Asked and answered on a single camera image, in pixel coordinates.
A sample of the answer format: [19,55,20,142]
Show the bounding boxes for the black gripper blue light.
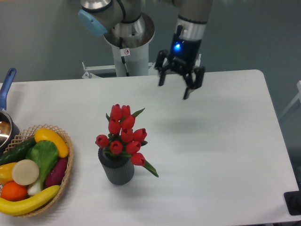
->
[154,37,205,100]

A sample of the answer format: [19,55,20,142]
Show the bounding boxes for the red tulip bouquet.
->
[95,104,159,178]

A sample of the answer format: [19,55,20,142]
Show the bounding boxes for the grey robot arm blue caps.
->
[78,0,213,99]

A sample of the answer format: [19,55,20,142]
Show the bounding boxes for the dark grey ribbed vase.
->
[98,148,135,186]

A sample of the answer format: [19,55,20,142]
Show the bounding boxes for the green bok choy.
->
[26,140,58,196]

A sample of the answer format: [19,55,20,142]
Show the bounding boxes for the woven wicker basket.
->
[0,124,74,217]

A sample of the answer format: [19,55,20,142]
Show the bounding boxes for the purple sweet potato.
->
[45,158,68,188]

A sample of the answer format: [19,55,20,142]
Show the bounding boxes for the black device at table edge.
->
[284,191,301,216]

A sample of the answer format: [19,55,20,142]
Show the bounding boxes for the dark green cucumber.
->
[0,138,36,165]

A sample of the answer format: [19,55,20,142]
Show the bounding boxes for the beige round slice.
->
[12,159,40,186]

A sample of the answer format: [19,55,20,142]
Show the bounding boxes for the yellow bell pepper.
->
[0,162,16,185]

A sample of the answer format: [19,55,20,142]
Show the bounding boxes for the orange fruit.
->
[0,181,27,202]

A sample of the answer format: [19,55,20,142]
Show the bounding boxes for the yellow banana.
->
[0,185,60,216]

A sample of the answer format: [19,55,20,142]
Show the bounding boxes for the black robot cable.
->
[119,36,130,77]

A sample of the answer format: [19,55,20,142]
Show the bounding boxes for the white furniture frame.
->
[279,81,301,121]

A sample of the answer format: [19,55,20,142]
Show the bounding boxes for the blue handled saucepan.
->
[0,68,19,155]

